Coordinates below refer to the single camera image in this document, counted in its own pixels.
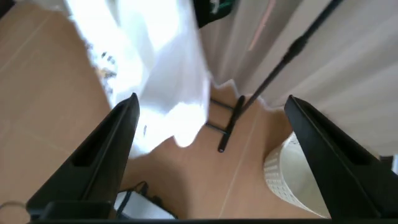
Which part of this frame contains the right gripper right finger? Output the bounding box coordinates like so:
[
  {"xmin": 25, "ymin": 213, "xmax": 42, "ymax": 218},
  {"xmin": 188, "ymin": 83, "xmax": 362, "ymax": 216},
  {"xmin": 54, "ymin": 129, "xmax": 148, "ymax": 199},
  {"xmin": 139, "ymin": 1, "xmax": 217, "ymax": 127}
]
[{"xmin": 284, "ymin": 95, "xmax": 398, "ymax": 219}]

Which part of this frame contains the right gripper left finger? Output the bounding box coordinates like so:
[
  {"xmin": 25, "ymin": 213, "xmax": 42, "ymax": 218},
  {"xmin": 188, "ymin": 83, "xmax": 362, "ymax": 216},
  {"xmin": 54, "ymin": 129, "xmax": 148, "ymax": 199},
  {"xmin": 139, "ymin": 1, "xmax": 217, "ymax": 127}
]
[{"xmin": 26, "ymin": 92, "xmax": 141, "ymax": 219}]

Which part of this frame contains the white garment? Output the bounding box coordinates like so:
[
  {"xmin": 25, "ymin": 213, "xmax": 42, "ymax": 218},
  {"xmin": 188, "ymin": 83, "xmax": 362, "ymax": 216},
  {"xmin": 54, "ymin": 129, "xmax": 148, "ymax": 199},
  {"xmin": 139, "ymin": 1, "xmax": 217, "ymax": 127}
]
[{"xmin": 63, "ymin": 0, "xmax": 213, "ymax": 159}]

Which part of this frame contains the black garment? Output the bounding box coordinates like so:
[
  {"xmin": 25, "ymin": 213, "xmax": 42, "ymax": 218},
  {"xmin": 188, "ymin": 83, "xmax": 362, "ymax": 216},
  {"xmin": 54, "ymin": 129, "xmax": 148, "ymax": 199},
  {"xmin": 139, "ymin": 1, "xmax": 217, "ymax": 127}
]
[{"xmin": 192, "ymin": 0, "xmax": 240, "ymax": 29}]

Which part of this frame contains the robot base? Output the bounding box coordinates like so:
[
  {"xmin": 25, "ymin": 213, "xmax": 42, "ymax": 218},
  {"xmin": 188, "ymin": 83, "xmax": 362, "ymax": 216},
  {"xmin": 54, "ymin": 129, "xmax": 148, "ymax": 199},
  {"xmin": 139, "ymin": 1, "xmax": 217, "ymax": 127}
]
[{"xmin": 113, "ymin": 182, "xmax": 178, "ymax": 220}]

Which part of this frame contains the white laundry basket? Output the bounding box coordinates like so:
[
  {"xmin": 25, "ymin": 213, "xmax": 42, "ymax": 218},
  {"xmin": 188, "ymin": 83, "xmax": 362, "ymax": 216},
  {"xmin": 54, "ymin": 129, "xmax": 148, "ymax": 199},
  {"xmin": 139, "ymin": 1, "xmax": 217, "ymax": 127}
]
[{"xmin": 263, "ymin": 132, "xmax": 332, "ymax": 218}]

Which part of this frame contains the black clothes rack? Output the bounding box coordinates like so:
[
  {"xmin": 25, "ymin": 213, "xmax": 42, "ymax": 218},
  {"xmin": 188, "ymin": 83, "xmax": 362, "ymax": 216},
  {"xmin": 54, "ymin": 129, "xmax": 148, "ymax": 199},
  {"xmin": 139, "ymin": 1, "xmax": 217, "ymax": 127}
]
[{"xmin": 205, "ymin": 0, "xmax": 345, "ymax": 154}]

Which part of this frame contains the pink clothes hanger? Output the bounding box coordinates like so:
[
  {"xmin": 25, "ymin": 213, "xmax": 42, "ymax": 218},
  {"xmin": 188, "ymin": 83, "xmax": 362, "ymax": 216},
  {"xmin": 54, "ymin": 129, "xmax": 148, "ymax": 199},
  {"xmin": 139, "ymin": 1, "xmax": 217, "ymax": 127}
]
[{"xmin": 248, "ymin": 0, "xmax": 277, "ymax": 52}]

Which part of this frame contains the white curtain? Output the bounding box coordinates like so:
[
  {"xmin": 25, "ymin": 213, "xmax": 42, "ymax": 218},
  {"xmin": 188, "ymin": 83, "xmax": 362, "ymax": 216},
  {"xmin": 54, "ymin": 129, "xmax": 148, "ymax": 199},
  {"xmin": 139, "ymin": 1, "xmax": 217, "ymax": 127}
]
[{"xmin": 198, "ymin": 0, "xmax": 398, "ymax": 156}]

